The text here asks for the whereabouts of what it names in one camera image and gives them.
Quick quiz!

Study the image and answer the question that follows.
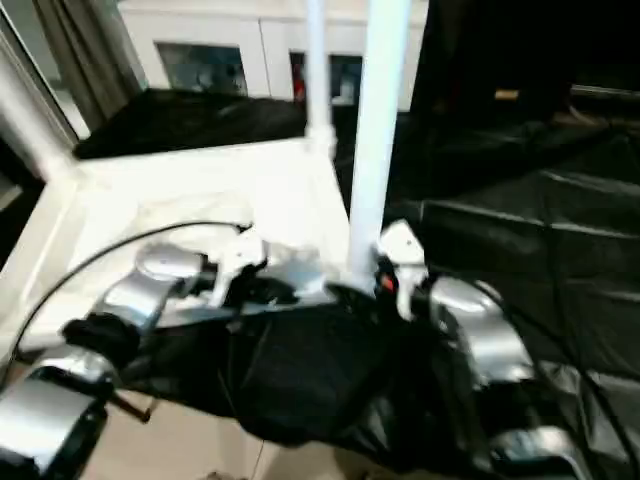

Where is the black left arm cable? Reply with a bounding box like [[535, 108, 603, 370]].
[[8, 222, 253, 361]]

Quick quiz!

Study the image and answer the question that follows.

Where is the white display cabinet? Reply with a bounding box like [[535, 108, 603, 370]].
[[118, 0, 431, 113]]

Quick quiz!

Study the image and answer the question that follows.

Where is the black cabinet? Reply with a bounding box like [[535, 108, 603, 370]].
[[410, 0, 640, 131]]

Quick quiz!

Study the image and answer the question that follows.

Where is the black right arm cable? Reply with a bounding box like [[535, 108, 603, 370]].
[[430, 280, 640, 471]]

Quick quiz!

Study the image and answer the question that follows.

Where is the black table frame leg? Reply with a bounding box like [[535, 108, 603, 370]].
[[108, 392, 153, 423]]

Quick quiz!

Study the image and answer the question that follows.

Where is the black table mat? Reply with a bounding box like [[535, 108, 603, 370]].
[[0, 88, 640, 476]]

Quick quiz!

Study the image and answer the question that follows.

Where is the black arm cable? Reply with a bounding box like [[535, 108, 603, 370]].
[[8, 222, 253, 361], [430, 280, 640, 471]]

